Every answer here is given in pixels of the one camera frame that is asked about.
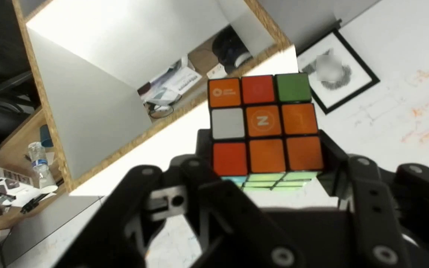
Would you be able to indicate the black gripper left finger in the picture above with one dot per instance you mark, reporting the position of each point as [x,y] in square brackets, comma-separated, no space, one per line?
[228,224]

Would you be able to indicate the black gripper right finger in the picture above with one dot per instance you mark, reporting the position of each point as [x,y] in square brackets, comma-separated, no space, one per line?
[389,208]

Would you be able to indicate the multicoloured Rubik's cube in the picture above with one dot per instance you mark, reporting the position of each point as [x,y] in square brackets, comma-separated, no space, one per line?
[264,131]

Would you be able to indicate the white open shelf cabinet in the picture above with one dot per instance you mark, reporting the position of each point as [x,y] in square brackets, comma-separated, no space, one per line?
[89,56]

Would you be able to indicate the framed black-and-white portrait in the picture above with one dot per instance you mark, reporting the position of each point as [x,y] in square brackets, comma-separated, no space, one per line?
[335,71]

